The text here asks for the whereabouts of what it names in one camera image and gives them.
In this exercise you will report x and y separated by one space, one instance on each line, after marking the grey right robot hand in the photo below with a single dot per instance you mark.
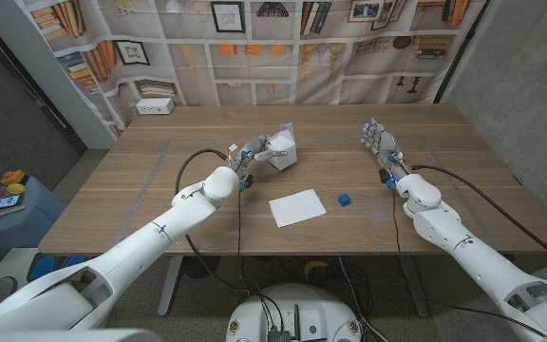
385 145

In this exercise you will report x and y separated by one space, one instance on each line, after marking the blue floor pad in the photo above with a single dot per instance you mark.
52 266

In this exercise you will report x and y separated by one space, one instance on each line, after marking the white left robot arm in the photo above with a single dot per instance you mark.
150 237

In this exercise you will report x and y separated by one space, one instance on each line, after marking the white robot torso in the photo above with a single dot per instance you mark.
64 336

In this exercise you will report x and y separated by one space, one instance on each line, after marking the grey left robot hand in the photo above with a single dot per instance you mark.
254 152

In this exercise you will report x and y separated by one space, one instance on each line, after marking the white floor board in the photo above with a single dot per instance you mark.
12 263

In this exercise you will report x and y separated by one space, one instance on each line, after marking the yellow object under table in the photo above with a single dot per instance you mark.
315 266

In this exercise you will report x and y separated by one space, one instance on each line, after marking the small blue block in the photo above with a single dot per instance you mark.
344 199

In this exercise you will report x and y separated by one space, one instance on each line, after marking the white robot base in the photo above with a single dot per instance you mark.
297 309

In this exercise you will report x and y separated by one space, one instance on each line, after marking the white power strip box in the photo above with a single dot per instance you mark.
155 106

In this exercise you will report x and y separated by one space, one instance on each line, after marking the orange toy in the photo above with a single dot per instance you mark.
12 177

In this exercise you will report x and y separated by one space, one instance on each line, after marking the colourful phone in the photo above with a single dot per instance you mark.
2 203

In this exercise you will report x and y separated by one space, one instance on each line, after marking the white table leg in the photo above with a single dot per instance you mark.
416 290
169 290

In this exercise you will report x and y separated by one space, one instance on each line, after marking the printed bookshelf backdrop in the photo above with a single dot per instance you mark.
264 66

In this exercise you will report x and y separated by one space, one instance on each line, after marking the black backdrop stand pole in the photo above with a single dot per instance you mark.
461 52

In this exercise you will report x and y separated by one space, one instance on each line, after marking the blue grey stool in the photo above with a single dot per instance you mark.
26 223

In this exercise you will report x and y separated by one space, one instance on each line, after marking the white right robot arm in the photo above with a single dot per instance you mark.
473 256

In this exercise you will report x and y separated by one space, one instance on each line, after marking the white milk carton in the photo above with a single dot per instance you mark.
284 152

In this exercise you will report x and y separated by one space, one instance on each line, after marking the yellow toy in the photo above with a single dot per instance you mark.
15 188

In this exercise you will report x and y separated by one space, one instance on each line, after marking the white paper sheet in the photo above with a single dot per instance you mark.
297 208

